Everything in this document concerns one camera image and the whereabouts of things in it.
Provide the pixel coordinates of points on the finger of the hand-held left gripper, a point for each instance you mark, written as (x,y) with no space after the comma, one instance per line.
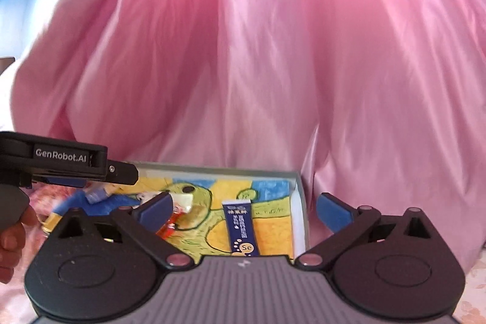
(121,173)
(62,181)

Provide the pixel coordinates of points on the dark blue stick packet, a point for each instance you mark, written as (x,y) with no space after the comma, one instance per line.
(242,229)

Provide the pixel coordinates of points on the blue and white candy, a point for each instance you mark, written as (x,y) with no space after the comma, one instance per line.
(97,194)

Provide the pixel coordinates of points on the blue packet with gold end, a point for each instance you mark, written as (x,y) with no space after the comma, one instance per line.
(72,204)

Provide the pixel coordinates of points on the person's left hand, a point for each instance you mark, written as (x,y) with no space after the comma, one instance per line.
(11,244)

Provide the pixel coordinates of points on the red orange snack packet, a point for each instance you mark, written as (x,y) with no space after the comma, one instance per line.
(169,229)

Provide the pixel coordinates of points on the pile of snacks in box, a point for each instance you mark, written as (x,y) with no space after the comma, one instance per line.
(265,62)

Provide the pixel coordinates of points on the grey cardboard box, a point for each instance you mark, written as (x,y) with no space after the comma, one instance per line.
(273,212)

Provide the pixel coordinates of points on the pink floral bedsheet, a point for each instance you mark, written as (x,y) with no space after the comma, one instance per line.
(474,301)

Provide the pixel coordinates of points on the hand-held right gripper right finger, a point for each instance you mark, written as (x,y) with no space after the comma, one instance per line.
(334,212)

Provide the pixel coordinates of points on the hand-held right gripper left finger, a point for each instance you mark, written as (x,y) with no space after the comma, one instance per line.
(155,212)

